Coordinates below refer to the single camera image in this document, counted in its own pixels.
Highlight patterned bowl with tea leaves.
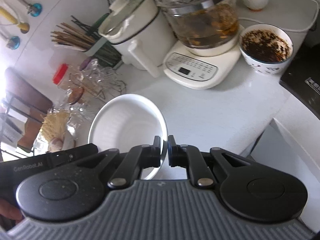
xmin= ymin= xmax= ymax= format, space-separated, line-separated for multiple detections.
xmin=239 ymin=24 xmax=294 ymax=75

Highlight red lid glass jar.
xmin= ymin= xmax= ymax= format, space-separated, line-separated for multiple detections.
xmin=52 ymin=63 xmax=75 ymax=90

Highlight person's left hand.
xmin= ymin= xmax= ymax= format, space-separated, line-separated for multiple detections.
xmin=0 ymin=199 xmax=23 ymax=223

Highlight white electric cooking pot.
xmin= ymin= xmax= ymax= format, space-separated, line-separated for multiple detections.
xmin=98 ymin=0 xmax=177 ymax=77

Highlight wire rack with glass cups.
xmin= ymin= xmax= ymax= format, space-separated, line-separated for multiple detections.
xmin=54 ymin=58 xmax=126 ymax=120

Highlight chopstick holder with chopsticks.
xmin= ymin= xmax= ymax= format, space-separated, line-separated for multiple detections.
xmin=50 ymin=13 xmax=121 ymax=69

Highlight black knife and board rack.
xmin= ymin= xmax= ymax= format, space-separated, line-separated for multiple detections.
xmin=1 ymin=90 xmax=35 ymax=162

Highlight glass kettle on base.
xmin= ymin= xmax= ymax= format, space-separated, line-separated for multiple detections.
xmin=155 ymin=0 xmax=243 ymax=90

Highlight dark wooden cutting board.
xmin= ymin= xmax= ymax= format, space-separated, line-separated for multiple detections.
xmin=4 ymin=68 xmax=53 ymax=153

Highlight bowl with noodles and onion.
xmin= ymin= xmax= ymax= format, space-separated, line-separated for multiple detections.
xmin=33 ymin=109 xmax=75 ymax=155

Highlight black induction cooktop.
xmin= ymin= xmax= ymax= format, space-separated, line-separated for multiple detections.
xmin=279 ymin=29 xmax=320 ymax=118

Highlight white ceramic bowl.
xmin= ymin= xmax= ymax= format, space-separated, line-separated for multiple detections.
xmin=88 ymin=94 xmax=168 ymax=180

